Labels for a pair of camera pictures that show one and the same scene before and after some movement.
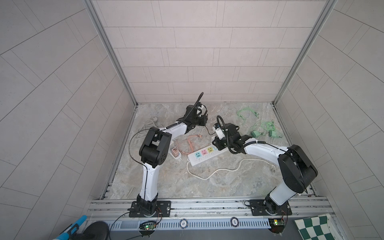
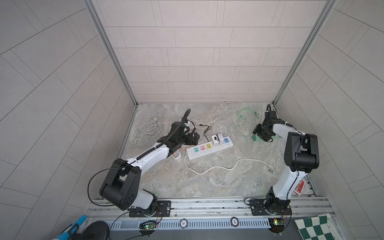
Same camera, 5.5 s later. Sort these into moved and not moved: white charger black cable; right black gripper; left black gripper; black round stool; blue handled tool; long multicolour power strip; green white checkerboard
Moved: white charger black cable; long multicolour power strip; right black gripper; left black gripper
Not moved: black round stool; blue handled tool; green white checkerboard
